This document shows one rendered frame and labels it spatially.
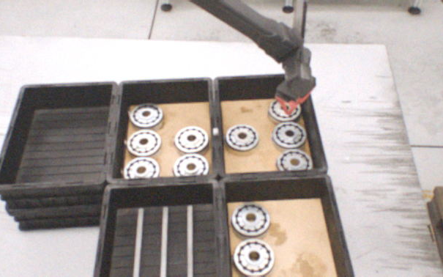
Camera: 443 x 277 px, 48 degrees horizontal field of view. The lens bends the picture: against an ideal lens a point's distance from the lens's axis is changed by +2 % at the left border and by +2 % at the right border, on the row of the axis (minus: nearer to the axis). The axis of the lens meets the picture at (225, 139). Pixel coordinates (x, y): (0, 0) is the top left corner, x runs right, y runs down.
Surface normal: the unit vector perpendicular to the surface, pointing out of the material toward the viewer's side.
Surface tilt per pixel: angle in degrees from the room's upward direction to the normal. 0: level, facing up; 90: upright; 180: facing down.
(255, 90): 90
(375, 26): 0
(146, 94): 90
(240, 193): 90
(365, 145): 0
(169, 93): 90
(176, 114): 0
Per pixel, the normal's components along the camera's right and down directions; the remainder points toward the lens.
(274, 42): 0.15, 0.87
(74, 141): -0.01, -0.65
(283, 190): 0.05, 0.76
